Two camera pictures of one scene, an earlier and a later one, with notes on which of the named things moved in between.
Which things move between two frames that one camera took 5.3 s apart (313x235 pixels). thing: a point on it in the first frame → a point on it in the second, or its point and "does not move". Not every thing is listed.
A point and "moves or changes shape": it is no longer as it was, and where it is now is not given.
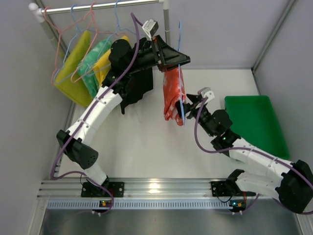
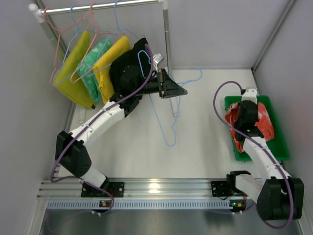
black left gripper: [159, 54] → [162, 83]
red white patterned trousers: [174, 91] → [264, 123]
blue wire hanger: [180, 78] moves or changes shape
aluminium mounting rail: [134, 188] does not move
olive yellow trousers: [68, 80] does not move
